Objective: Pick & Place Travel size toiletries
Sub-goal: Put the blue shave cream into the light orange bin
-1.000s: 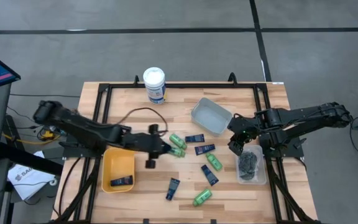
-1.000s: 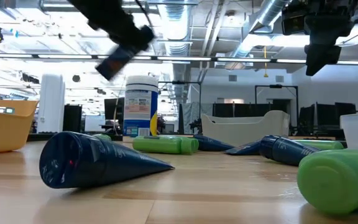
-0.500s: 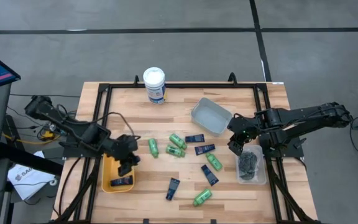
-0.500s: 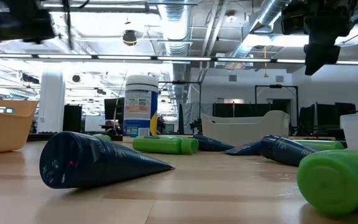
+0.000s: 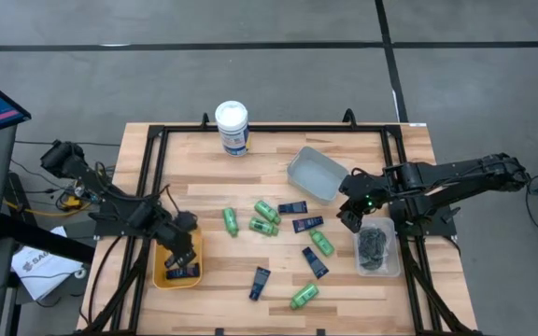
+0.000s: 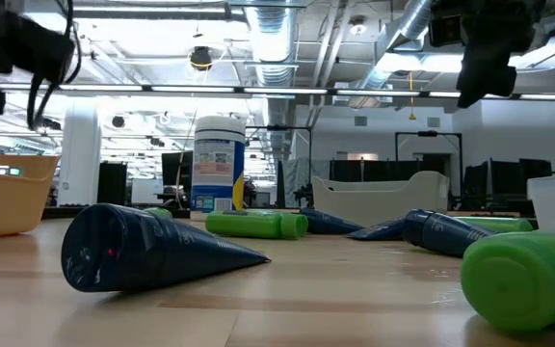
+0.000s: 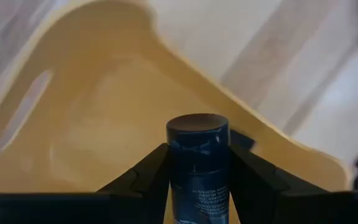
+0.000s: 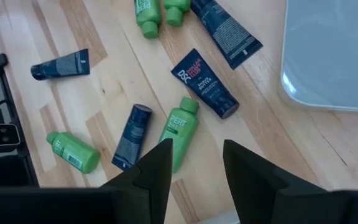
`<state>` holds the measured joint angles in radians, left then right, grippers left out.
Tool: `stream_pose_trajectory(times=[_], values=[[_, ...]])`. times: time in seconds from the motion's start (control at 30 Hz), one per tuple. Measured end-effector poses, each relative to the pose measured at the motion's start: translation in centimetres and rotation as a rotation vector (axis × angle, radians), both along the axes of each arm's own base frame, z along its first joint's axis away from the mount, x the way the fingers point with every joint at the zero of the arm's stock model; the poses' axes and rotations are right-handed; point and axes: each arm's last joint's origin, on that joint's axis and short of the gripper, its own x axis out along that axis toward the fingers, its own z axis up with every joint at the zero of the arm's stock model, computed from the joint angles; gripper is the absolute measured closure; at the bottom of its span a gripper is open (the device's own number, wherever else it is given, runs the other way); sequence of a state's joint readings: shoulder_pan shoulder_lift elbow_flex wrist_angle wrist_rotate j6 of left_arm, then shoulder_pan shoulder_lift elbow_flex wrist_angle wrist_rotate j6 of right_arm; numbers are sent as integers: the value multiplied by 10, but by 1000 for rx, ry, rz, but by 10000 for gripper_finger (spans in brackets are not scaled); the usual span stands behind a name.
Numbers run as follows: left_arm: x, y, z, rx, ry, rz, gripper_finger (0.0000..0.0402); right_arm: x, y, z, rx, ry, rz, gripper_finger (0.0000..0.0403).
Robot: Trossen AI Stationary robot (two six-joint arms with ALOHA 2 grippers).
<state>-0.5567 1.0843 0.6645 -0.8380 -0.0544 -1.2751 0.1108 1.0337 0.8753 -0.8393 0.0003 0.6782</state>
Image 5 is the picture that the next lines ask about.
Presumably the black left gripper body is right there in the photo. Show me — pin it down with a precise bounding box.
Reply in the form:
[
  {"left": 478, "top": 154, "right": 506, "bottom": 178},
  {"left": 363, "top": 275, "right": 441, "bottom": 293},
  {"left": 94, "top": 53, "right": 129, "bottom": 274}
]
[{"left": 158, "top": 220, "right": 198, "bottom": 259}]

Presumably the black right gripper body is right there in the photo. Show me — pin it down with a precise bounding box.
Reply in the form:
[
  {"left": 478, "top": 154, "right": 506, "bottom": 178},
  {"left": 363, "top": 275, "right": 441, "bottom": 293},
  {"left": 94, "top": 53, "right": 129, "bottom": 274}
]
[{"left": 339, "top": 172, "right": 392, "bottom": 214}]

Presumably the green travel shampoo bottle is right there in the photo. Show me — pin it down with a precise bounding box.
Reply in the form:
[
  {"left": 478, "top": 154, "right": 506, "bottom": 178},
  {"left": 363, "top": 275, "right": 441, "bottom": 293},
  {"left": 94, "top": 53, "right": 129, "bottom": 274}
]
[
  {"left": 222, "top": 207, "right": 240, "bottom": 238},
  {"left": 254, "top": 200, "right": 282, "bottom": 226},
  {"left": 309, "top": 229, "right": 336, "bottom": 258},
  {"left": 248, "top": 217, "right": 280, "bottom": 237},
  {"left": 289, "top": 282, "right": 320, "bottom": 310}
]

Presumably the yellow plastic bin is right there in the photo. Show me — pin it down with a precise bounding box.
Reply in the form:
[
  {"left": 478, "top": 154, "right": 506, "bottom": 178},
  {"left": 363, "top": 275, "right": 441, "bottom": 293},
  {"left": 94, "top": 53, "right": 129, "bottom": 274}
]
[{"left": 151, "top": 226, "right": 204, "bottom": 290}]

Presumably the grey plastic bin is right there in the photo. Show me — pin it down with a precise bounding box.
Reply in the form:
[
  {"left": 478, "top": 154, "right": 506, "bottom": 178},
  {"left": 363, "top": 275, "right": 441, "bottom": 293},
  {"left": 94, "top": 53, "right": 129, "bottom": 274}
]
[{"left": 286, "top": 146, "right": 350, "bottom": 206}]

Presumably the clear plastic container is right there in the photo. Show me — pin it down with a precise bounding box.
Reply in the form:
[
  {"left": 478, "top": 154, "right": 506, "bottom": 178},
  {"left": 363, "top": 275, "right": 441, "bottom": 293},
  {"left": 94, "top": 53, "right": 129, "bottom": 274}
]
[{"left": 353, "top": 217, "right": 402, "bottom": 278}]

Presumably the black stand beam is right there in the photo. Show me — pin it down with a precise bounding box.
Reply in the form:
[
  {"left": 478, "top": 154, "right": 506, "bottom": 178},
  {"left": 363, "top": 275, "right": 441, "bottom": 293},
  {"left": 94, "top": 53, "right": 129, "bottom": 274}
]
[{"left": 0, "top": 214, "right": 95, "bottom": 265}]

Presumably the white wipes canister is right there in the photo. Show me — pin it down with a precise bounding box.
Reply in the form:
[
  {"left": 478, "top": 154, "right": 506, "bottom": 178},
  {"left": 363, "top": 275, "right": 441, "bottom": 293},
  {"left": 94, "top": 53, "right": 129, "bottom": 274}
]
[{"left": 214, "top": 100, "right": 251, "bottom": 158}]

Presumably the white printed paper sheet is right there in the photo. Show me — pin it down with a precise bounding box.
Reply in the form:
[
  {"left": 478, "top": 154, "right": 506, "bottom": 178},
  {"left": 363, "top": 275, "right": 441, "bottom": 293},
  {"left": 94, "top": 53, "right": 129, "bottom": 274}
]
[{"left": 10, "top": 226, "right": 86, "bottom": 301}]

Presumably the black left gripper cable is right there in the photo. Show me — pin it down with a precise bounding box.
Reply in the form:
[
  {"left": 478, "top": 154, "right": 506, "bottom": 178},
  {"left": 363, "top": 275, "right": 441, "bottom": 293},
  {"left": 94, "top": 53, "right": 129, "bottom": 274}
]
[{"left": 162, "top": 184, "right": 182, "bottom": 217}]

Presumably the black metal rig frame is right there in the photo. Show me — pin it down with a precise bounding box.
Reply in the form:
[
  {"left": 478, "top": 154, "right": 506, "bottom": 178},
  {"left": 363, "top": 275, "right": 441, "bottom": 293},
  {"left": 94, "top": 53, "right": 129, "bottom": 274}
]
[{"left": 75, "top": 107, "right": 485, "bottom": 336}]

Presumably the yellow cable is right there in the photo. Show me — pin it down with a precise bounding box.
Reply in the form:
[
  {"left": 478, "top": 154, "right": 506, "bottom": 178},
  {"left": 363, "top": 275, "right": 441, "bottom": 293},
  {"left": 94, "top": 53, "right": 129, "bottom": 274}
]
[{"left": 1, "top": 195, "right": 93, "bottom": 218}]

